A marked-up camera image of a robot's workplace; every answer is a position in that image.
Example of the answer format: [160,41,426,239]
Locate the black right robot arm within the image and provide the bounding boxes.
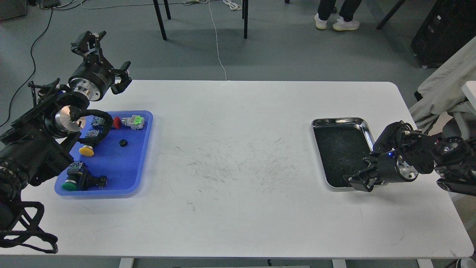
[343,121,476,196]

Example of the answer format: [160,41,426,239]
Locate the black cabinet box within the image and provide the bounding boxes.
[410,0,476,68]

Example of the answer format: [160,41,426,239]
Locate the silver metal tray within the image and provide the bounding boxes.
[311,117,374,191]

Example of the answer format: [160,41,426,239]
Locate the person legs white shoes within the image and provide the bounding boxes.
[314,0,363,31]

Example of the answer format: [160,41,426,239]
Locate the yellow push button switch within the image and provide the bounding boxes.
[78,130,102,157]

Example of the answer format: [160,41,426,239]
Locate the blue plastic tray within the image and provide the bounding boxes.
[54,110,154,198]

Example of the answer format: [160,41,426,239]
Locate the green white switch module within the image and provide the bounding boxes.
[121,114,145,130]

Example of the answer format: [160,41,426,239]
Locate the black floor cable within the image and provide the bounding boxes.
[0,0,78,127]

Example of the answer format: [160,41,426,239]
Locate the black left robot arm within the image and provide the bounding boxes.
[1,31,132,254]

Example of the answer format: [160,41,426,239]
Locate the black chair legs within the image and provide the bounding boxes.
[152,0,249,41]

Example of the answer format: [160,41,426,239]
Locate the green push button switch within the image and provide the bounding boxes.
[61,161,107,191]

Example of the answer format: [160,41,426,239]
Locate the beige cloth cover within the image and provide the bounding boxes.
[409,38,476,132]

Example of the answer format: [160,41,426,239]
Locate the red push button switch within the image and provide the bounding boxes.
[91,117,121,130]

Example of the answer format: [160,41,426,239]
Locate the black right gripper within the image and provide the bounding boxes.
[342,151,419,193]

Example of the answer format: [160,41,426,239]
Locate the white floor cable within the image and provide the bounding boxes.
[184,0,243,81]

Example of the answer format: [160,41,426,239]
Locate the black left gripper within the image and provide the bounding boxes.
[68,31,132,102]

